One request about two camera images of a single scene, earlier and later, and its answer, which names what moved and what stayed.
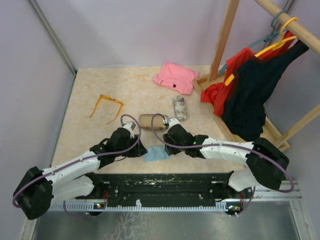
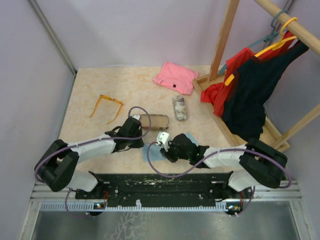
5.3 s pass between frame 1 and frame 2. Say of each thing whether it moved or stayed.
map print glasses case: stayed
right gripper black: moved
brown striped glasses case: stayed
